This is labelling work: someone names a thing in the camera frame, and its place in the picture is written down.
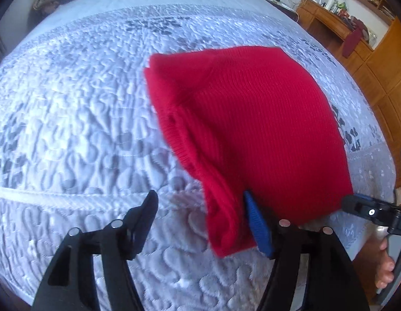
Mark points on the red knitted sweater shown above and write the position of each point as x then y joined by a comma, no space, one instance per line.
252,120

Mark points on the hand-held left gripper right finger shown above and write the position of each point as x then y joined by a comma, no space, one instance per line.
257,220

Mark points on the dark red hanging cloth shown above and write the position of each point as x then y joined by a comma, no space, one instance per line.
352,39

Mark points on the grey quilted leaf-print bedspread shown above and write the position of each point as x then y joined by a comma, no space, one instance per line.
74,120

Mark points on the person's right hand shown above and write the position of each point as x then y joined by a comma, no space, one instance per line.
386,265

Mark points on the brown floral cloth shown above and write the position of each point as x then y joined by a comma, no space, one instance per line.
46,3

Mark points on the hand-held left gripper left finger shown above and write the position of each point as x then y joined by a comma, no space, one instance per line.
144,212

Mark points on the light wooden desk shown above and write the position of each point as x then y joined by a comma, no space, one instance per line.
375,71

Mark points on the dark wooden nightstand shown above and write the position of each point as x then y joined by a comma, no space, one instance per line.
281,6

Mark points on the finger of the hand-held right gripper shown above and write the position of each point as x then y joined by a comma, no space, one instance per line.
362,196
365,210

